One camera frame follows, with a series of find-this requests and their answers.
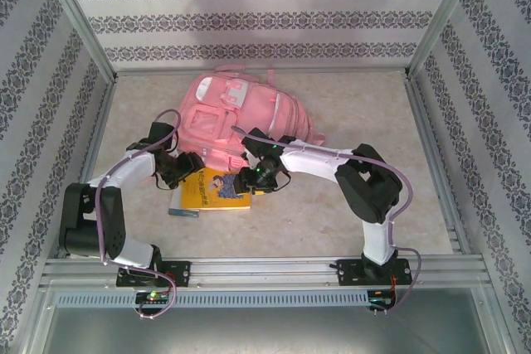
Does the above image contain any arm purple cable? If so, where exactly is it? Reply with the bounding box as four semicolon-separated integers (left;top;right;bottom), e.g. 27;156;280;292
230;124;426;316
95;109;178;322

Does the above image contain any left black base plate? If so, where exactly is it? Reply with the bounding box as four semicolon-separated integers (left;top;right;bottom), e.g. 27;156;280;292
115;260;192;288

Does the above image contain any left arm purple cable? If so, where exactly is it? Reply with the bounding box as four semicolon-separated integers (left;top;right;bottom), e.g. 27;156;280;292
95;109;178;322

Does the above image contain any yellow book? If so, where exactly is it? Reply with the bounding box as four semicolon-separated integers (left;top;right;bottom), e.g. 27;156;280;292
180;167;252;211

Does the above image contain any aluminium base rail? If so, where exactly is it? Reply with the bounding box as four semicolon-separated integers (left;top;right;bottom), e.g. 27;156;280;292
45;257;485;289

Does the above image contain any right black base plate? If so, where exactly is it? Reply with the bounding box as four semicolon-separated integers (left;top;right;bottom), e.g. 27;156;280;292
336;258;414;288

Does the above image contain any pink backpack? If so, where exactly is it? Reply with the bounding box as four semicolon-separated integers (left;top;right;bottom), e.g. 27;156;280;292
176;64;327;175

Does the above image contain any grey slotted cable duct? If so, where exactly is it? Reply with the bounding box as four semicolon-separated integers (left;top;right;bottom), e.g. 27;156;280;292
56;289;370;308

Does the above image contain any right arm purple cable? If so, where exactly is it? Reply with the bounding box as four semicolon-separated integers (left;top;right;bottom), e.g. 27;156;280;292
230;124;426;316

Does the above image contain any aluminium side rail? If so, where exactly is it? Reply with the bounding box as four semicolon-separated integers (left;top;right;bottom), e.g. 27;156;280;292
56;78;119;259
404;71;474;255

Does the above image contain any aluminium frame post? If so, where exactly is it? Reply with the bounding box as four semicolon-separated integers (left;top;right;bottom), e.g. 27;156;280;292
35;0;117;84
406;0;487;81

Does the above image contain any grey notebook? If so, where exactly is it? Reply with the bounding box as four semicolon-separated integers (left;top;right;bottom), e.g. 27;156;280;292
168;190;202;218

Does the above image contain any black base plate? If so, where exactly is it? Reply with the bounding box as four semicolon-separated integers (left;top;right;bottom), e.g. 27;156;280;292
115;260;192;288
336;258;414;288

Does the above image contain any left controller board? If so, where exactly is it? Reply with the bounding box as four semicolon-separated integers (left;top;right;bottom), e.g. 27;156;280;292
136;291;169;304

